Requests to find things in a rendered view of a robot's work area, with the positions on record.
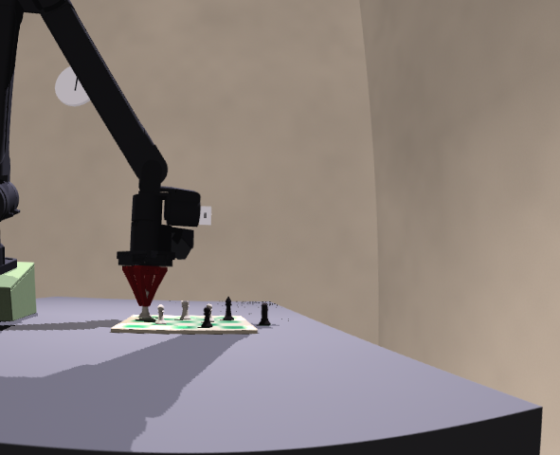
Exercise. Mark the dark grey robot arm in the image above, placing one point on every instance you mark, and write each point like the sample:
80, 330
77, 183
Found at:
181, 207

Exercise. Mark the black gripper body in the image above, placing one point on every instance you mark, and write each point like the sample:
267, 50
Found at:
143, 244

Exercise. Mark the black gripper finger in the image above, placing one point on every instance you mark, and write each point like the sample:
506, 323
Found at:
140, 271
129, 273

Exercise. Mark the green and cream chessboard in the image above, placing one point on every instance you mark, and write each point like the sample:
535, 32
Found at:
192, 326

